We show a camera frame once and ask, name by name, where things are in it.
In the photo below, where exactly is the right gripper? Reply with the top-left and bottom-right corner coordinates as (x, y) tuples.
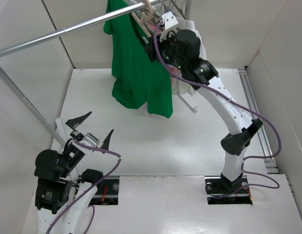
(143, 28), (186, 72)

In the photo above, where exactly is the green t shirt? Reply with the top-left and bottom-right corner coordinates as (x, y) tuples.
(103, 14), (173, 118)

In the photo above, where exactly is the wooden hanger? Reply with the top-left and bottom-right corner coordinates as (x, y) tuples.
(131, 0), (154, 37)

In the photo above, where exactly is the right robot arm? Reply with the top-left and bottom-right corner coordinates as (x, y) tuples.
(144, 29), (263, 193)

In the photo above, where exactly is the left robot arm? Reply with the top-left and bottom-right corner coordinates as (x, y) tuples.
(34, 112), (121, 234)

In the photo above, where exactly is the white pleated skirt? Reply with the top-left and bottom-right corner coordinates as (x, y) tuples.
(170, 18), (207, 96)

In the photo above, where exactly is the white rack foot right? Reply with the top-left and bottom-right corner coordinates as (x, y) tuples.
(178, 93), (198, 113)

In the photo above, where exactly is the silver rack left pole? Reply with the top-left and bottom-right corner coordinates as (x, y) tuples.
(0, 66), (65, 146)

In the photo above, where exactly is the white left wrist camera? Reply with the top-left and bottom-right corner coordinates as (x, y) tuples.
(79, 133), (100, 149)

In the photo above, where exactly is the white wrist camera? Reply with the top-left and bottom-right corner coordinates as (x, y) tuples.
(160, 11), (178, 41)
(79, 133), (100, 149)

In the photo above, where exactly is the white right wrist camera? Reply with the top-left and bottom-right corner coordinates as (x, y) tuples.
(160, 11), (178, 41)

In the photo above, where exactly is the silver clothes rack rail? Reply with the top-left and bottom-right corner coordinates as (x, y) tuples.
(0, 0), (171, 59)

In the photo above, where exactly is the aluminium rail right edge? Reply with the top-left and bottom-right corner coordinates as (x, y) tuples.
(237, 69), (279, 174)

